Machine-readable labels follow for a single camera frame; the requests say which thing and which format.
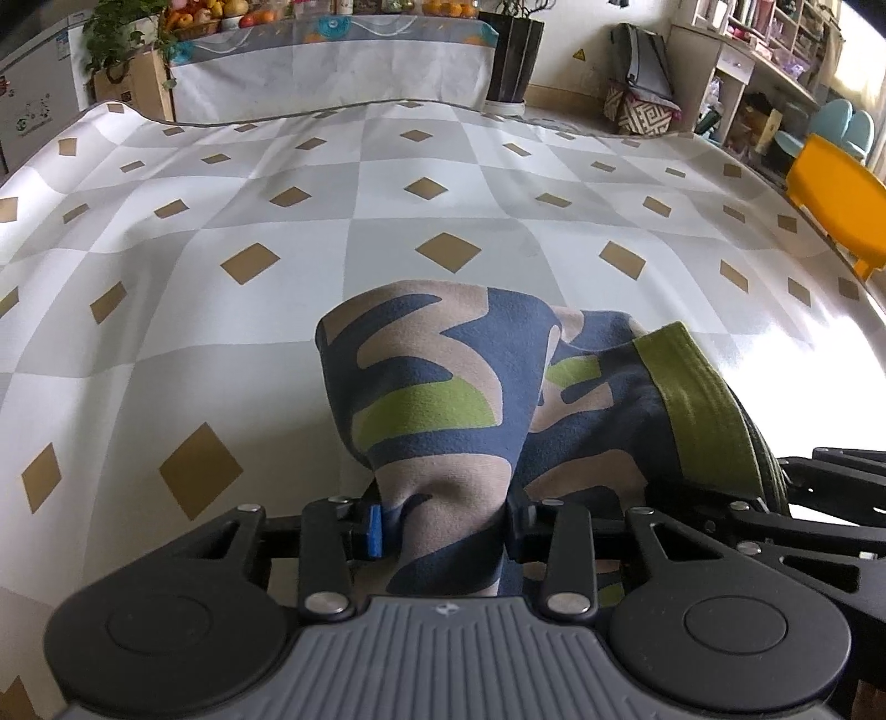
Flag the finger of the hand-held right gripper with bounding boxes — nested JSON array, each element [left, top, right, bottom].
[[654, 483, 886, 624], [775, 446, 886, 517]]

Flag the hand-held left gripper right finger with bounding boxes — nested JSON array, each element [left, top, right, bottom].
[[507, 496, 735, 620]]

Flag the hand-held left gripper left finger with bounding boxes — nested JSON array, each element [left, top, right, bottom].
[[148, 496, 384, 621]]

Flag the blue letter-print pants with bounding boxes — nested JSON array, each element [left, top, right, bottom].
[[315, 279, 790, 600]]

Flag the grey white checkered tablecloth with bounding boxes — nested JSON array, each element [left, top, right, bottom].
[[0, 97, 886, 720]]

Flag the yellow plastic chair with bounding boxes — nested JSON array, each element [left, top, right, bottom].
[[785, 135, 886, 281]]

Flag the light blue chair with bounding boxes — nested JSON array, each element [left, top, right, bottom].
[[775, 97, 878, 165]]

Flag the woven patterned bag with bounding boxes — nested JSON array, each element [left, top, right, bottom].
[[604, 81, 684, 137]]

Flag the white shelf unit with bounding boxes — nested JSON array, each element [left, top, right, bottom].
[[668, 0, 835, 176]]

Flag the black tall planter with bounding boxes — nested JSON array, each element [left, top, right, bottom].
[[485, 10, 545, 116]]

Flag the grey backpack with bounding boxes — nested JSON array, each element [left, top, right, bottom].
[[609, 24, 677, 112]]

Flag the cloth-covered side table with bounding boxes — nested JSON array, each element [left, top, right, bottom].
[[169, 3, 501, 116]]

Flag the wicker fruit basket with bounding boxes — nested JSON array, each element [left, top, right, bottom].
[[162, 0, 251, 40]]

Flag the green leafy potted plant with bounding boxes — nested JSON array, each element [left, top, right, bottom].
[[83, 0, 182, 92]]

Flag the white refrigerator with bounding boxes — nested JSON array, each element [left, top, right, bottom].
[[0, 10, 96, 176]]

